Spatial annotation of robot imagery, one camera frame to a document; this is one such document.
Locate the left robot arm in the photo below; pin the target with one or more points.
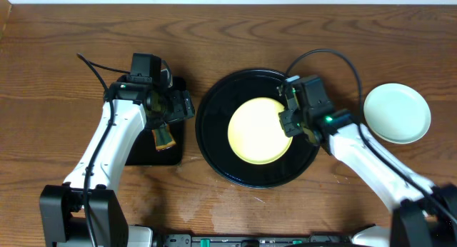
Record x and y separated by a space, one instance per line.
84 210

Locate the yellow plate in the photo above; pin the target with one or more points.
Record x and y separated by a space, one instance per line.
255 134

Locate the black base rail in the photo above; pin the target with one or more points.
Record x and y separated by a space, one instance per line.
186 240

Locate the round black tray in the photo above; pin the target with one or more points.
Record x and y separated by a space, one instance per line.
212 122

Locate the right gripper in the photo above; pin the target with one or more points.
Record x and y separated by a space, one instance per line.
288 129

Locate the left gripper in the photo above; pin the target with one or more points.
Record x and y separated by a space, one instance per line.
180 106

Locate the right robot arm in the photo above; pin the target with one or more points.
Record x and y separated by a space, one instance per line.
423 214

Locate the black rectangular tray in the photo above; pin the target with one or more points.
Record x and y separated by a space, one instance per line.
145 153

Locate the green and orange sponge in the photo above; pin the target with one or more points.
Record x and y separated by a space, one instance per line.
163 138

